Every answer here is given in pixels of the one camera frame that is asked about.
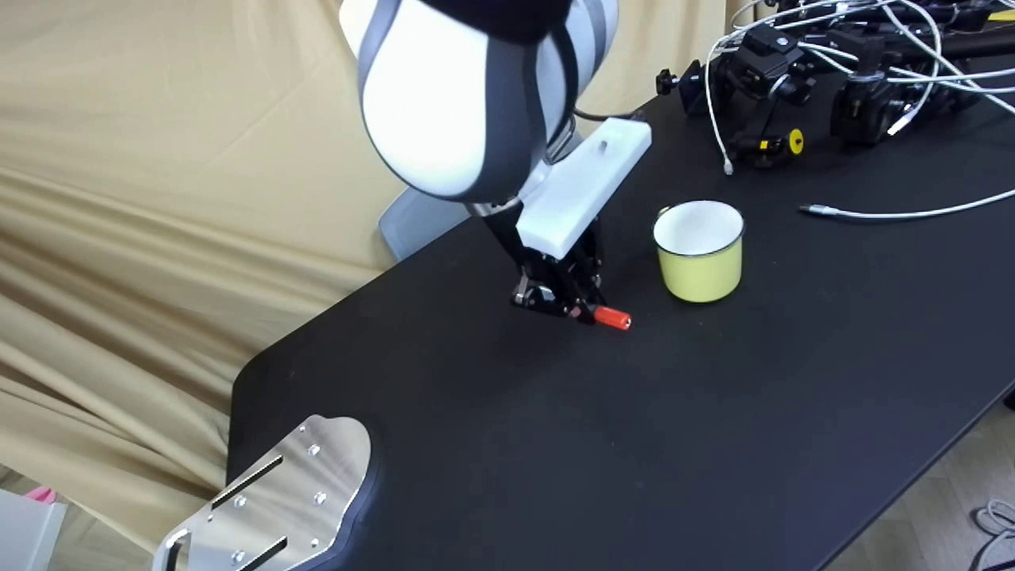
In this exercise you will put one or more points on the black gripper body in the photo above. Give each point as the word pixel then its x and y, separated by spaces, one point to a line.
pixel 571 258

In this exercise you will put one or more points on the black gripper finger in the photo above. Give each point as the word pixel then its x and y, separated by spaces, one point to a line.
pixel 589 296
pixel 533 291

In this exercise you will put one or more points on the silver pen with orange cap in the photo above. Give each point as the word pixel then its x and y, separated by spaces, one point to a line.
pixel 613 319

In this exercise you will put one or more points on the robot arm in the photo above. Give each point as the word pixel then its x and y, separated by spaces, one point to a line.
pixel 444 105

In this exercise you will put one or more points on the yellow enamel mug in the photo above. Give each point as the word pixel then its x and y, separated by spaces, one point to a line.
pixel 699 272

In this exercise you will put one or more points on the slotted metal plate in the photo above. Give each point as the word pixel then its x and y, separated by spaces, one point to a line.
pixel 296 496

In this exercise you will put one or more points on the beige backdrop cloth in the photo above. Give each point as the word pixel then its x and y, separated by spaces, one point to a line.
pixel 159 209

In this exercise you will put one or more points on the gray box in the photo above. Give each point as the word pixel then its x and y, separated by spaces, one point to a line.
pixel 28 533

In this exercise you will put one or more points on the wrist camera mount block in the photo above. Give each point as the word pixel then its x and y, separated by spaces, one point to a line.
pixel 583 185

